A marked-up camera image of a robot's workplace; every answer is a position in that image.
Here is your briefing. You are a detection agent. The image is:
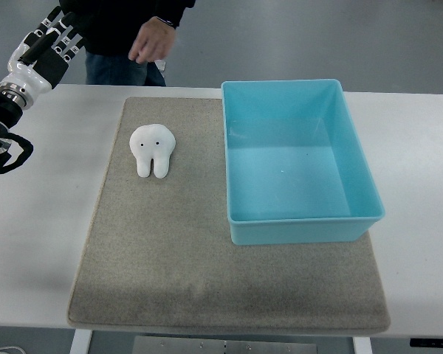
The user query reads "white table leg left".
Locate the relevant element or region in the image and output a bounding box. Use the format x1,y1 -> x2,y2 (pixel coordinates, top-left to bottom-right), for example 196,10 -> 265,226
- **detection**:
69,329 -> 93,354

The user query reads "person's bare hand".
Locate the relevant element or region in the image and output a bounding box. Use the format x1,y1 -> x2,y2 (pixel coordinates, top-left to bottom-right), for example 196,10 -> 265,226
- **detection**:
128,16 -> 176,63

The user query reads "white table leg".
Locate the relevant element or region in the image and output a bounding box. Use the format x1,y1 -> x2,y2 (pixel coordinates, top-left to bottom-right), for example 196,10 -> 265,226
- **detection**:
69,329 -> 93,354
352,336 -> 373,354

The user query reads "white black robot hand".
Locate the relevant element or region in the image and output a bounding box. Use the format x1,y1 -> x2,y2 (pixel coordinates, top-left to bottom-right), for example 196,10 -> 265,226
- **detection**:
5,6 -> 84,90

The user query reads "metal table base plate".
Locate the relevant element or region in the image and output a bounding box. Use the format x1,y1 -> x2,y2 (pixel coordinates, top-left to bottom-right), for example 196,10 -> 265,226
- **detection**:
132,336 -> 317,354

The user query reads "white table leg right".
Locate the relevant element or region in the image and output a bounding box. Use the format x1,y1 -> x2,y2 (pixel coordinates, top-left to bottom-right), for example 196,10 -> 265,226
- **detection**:
352,336 -> 373,354

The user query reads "black table control panel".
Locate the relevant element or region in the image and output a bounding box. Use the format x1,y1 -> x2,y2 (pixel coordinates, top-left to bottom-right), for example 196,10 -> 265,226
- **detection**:
409,338 -> 443,348

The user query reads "white tooth plush toy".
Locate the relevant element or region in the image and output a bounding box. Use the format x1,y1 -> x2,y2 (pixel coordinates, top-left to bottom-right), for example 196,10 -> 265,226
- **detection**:
129,124 -> 176,178

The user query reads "grey felt mat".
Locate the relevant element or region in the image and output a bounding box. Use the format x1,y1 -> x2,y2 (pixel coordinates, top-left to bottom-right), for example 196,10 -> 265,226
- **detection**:
67,97 -> 390,334

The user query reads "metal floor plate lower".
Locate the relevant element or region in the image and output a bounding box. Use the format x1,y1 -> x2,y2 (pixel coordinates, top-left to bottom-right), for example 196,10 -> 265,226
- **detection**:
155,60 -> 166,72

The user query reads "blue plastic box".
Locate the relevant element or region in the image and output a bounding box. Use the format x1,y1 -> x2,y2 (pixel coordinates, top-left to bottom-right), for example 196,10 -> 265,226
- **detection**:
221,79 -> 385,246

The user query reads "person in dark clothes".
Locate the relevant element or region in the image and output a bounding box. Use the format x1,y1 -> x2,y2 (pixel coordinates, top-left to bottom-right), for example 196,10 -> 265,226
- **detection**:
59,0 -> 196,87

